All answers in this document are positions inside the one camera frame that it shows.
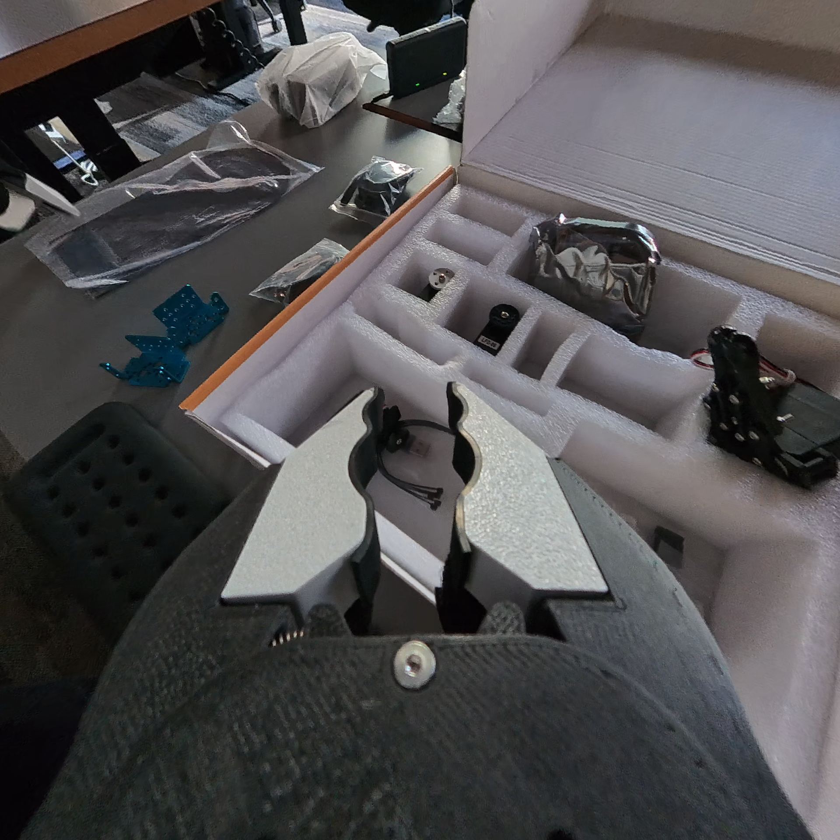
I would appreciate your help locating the small black flat piece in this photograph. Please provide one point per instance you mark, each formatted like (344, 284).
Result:
(669, 541)

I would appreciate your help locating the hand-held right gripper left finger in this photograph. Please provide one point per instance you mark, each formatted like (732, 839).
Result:
(308, 525)

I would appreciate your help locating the black servo motor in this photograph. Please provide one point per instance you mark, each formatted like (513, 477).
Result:
(497, 325)

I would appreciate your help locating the black robot claw with servo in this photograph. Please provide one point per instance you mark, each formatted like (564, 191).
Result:
(741, 394)

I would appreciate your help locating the white cardboard box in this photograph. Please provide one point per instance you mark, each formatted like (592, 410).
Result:
(656, 131)

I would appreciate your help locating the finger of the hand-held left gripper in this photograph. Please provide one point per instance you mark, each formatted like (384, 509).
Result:
(19, 210)

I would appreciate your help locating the silver foil bag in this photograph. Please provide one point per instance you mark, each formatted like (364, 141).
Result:
(590, 275)

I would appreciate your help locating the black office desk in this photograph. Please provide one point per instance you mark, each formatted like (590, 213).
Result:
(420, 108)
(65, 39)

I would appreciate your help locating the black box with green light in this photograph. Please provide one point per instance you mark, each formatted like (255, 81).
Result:
(426, 59)

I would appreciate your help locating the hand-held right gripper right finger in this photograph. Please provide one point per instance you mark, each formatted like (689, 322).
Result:
(525, 525)

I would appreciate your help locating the dark perforated chair seat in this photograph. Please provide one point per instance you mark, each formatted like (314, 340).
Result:
(98, 499)

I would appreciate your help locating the bubble wrap bundle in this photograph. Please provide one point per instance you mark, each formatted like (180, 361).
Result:
(315, 79)

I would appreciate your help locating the clear plastic parts bag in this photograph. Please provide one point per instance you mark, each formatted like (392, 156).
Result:
(451, 105)

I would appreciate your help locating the small silver-topped motor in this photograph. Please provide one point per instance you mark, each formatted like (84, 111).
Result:
(438, 282)

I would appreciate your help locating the white foam insert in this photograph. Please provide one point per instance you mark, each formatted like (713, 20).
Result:
(610, 420)

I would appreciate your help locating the small bag of black parts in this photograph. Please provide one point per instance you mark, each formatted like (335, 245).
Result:
(298, 272)
(377, 187)

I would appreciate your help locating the large clear bag dark contents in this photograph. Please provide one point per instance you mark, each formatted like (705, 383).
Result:
(177, 203)

